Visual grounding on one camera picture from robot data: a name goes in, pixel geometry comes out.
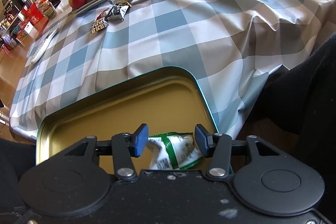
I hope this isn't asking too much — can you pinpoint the person's dark clothing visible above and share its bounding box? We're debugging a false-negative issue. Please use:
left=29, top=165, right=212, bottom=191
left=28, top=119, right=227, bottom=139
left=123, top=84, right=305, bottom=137
left=0, top=32, right=336, bottom=224

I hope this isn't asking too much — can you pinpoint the blue grey checked tablecloth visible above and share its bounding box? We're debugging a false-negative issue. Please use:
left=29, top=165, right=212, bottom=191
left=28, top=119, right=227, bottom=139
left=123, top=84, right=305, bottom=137
left=9, top=0, right=336, bottom=141

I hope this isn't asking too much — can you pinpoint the white green snack packet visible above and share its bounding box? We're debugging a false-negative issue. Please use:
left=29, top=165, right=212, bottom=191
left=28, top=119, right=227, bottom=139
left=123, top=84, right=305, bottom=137
left=146, top=132, right=206, bottom=171

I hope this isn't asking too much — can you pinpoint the brown gold patterned snack packet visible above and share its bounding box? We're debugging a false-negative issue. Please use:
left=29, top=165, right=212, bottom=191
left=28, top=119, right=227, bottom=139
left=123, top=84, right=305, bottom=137
left=91, top=18, right=109, bottom=34

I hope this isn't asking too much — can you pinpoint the gold tin tray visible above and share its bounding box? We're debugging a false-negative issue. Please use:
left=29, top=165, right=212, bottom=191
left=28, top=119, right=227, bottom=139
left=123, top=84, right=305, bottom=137
left=35, top=66, right=234, bottom=175

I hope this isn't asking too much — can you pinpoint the white navy snack packet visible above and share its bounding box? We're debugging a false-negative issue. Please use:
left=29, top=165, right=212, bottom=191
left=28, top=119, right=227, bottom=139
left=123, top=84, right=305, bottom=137
left=107, top=4, right=130, bottom=21

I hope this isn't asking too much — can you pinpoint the red gift box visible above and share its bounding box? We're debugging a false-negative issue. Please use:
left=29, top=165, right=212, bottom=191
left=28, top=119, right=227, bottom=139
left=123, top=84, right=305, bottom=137
left=26, top=4, right=49, bottom=28

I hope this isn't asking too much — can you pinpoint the white remote control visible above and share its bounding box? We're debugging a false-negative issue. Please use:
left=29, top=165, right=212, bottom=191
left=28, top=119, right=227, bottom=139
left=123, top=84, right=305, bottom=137
left=31, top=29, right=58, bottom=64

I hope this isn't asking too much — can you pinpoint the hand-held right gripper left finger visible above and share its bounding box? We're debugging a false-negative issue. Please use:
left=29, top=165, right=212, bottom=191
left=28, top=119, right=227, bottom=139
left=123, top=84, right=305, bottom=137
left=63, top=123, right=149, bottom=180

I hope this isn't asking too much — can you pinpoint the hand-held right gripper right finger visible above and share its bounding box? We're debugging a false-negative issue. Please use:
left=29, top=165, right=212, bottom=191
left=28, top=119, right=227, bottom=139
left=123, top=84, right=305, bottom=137
left=194, top=123, right=280, bottom=179

